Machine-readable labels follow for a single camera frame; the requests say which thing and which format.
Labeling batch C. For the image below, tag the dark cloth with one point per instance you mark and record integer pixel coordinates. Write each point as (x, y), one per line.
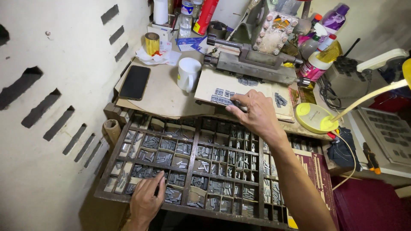
(342, 150)

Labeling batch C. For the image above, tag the white mug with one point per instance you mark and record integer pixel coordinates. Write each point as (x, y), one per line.
(188, 75)

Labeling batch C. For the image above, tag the black smartphone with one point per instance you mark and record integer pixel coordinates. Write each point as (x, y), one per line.
(135, 82)

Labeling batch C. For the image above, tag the gold foil scraps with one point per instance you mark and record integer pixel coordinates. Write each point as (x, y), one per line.
(303, 94)

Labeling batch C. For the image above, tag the maroon cover stack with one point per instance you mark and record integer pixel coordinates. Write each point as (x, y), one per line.
(372, 205)

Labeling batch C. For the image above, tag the gold foil roll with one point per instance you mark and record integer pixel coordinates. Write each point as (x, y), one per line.
(152, 43)

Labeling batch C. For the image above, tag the grey metal stamping machine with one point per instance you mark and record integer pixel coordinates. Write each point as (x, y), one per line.
(257, 57)

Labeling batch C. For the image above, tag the person's left hand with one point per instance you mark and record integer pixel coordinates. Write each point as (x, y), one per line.
(144, 202)

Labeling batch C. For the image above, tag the grey keyboard device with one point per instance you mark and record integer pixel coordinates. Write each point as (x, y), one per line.
(388, 133)

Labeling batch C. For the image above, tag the white paper roll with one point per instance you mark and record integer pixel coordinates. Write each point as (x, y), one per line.
(160, 11)

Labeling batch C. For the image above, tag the large group of metal type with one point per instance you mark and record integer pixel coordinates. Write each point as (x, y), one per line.
(221, 96)

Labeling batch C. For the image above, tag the brown work board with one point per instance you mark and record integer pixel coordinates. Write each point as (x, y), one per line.
(212, 85)

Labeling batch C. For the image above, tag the grey box with black knob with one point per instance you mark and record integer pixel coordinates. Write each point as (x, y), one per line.
(350, 77)

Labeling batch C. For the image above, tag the yellow desk lamp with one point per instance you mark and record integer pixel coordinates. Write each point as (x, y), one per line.
(313, 118)

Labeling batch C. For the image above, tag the wooden block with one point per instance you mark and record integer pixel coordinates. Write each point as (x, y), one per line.
(114, 112)

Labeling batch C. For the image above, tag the clear spray bottle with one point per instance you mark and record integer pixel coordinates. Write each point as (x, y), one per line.
(310, 45)

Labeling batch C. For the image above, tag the maroon printed cover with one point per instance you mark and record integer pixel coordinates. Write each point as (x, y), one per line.
(316, 179)

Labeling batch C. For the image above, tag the white small box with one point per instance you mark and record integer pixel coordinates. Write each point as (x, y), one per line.
(159, 32)

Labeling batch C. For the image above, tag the small dark metal type piece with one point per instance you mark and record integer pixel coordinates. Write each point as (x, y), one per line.
(240, 105)

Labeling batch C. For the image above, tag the loose heap of metal type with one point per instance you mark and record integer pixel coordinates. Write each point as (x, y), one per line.
(281, 100)

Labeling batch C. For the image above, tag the white power strip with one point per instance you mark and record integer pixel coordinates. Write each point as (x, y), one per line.
(382, 59)

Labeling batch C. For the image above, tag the clear plastic water bottle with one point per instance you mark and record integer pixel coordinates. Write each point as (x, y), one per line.
(186, 22)

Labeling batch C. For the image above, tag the crumpled white paper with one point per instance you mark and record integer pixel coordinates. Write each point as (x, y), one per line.
(167, 57)

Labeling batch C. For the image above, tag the purple bottle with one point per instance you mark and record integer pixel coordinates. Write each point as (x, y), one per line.
(335, 18)

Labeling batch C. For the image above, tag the wooden type case with type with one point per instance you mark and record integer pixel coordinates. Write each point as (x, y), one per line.
(205, 166)

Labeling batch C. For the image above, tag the small row of metal type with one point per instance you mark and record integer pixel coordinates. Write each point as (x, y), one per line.
(248, 82)

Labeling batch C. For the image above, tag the cardboard tube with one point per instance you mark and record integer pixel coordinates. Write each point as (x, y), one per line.
(112, 130)

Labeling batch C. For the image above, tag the person's right hand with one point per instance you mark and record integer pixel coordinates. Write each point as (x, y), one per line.
(260, 115)

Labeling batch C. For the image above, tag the black round tin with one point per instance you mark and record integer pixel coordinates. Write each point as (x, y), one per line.
(217, 29)

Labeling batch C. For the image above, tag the beige hardboard sheet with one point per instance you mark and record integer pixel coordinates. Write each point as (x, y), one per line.
(163, 96)

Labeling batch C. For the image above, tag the blue card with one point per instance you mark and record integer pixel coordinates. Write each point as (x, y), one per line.
(188, 43)

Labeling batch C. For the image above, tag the red spray can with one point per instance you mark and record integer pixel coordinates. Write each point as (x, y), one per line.
(205, 16)

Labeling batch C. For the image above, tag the orange black pliers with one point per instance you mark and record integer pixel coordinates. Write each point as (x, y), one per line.
(371, 158)

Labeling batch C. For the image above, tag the white bottle with pink label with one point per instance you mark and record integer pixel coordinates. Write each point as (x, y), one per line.
(313, 67)

